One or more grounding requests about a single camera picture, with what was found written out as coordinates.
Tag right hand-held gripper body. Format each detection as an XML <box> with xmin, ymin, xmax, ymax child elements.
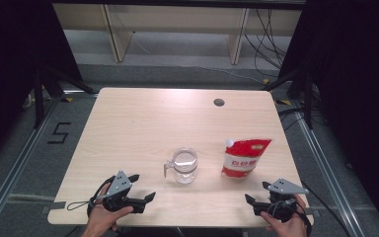
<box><xmin>253</xmin><ymin>178</ymin><xmax>310</xmax><ymax>223</ymax></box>

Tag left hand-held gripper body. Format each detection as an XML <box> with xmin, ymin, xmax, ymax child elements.
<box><xmin>102</xmin><ymin>169</ymin><xmax>146</xmax><ymax>214</ymax></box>

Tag red and white sugar pouch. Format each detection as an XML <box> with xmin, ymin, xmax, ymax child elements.
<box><xmin>220</xmin><ymin>137</ymin><xmax>272</xmax><ymax>179</ymax></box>

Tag clear glass jar with lid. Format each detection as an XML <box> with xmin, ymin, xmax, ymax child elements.
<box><xmin>163</xmin><ymin>146</ymin><xmax>199</xmax><ymax>185</ymax></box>

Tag person's left hand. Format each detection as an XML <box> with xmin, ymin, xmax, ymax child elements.
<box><xmin>81</xmin><ymin>182</ymin><xmax>134</xmax><ymax>237</ymax></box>

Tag person's right hand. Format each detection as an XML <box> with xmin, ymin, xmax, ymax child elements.
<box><xmin>260</xmin><ymin>194</ymin><xmax>309</xmax><ymax>237</ymax></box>

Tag metal stand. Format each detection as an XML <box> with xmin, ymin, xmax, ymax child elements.
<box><xmin>33</xmin><ymin>65</ymin><xmax>97</xmax><ymax>129</ymax></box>
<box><xmin>262</xmin><ymin>65</ymin><xmax>315</xmax><ymax>130</ymax></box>

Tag black curtain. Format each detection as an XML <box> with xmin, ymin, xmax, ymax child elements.
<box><xmin>277</xmin><ymin>0</ymin><xmax>379</xmax><ymax>237</ymax></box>
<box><xmin>0</xmin><ymin>0</ymin><xmax>83</xmax><ymax>169</ymax></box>

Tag light wooden shelf unit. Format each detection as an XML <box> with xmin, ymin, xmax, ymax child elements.
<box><xmin>52</xmin><ymin>3</ymin><xmax>303</xmax><ymax>65</ymax></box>

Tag black crossbar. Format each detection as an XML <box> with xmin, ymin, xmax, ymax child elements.
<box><xmin>50</xmin><ymin>0</ymin><xmax>307</xmax><ymax>10</ymax></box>

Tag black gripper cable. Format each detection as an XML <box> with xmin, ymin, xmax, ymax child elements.
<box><xmin>87</xmin><ymin>175</ymin><xmax>116</xmax><ymax>216</ymax></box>

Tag black wrist strap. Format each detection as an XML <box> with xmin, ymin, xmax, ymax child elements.
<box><xmin>265</xmin><ymin>197</ymin><xmax>313</xmax><ymax>228</ymax></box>

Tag metal floor rail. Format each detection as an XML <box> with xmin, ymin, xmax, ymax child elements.
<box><xmin>290</xmin><ymin>100</ymin><xmax>359</xmax><ymax>237</ymax></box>
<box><xmin>0</xmin><ymin>97</ymin><xmax>62</xmax><ymax>237</ymax></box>

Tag black floor cable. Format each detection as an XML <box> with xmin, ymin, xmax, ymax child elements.
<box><xmin>300</xmin><ymin>181</ymin><xmax>353</xmax><ymax>237</ymax></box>

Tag thin black lanyard loop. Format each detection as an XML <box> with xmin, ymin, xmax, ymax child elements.
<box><xmin>66</xmin><ymin>199</ymin><xmax>95</xmax><ymax>212</ymax></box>

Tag bundle of black floor cables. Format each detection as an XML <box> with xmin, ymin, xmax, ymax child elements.
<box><xmin>277</xmin><ymin>83</ymin><xmax>327</xmax><ymax>131</ymax></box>

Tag hanging black cables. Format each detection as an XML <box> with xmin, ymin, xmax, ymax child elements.
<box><xmin>244</xmin><ymin>8</ymin><xmax>289</xmax><ymax>79</ymax></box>

